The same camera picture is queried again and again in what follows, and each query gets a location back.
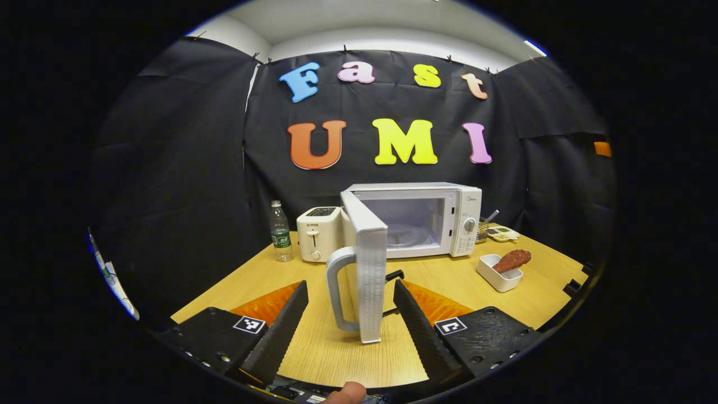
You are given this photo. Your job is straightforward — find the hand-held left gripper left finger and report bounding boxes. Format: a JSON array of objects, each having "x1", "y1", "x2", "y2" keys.
[{"x1": 156, "y1": 281, "x2": 311, "y2": 388}]

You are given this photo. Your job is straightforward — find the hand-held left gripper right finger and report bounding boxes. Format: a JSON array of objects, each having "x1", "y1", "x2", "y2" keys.
[{"x1": 393, "y1": 279, "x2": 545, "y2": 385}]

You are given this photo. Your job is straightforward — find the white microwave oven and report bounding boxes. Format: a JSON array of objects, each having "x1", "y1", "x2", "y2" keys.
[{"x1": 325, "y1": 181, "x2": 483, "y2": 345}]

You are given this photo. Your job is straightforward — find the brown fried chicken drumstick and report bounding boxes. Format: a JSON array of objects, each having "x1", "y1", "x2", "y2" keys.
[{"x1": 493, "y1": 249, "x2": 532, "y2": 274}]

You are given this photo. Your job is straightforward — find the white rectangular dish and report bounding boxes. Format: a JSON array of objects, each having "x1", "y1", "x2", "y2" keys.
[{"x1": 476, "y1": 254, "x2": 524, "y2": 293}]

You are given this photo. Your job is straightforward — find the glass turntable plate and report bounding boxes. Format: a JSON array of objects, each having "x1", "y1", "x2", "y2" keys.
[{"x1": 387, "y1": 224, "x2": 437, "y2": 249}]

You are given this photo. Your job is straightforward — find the clear plastic water bottle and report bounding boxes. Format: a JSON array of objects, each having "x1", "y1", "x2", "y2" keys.
[{"x1": 269, "y1": 200, "x2": 294, "y2": 263}]

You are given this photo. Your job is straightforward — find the white toaster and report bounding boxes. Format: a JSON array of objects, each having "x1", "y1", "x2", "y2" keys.
[{"x1": 296, "y1": 206, "x2": 344, "y2": 263}]

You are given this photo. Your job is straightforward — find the white divided spice dish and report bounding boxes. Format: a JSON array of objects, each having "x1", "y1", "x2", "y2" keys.
[{"x1": 487, "y1": 224, "x2": 521, "y2": 242}]

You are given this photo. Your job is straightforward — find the white printed strip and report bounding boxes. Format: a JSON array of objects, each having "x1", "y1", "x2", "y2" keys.
[{"x1": 86, "y1": 226, "x2": 140, "y2": 322}]

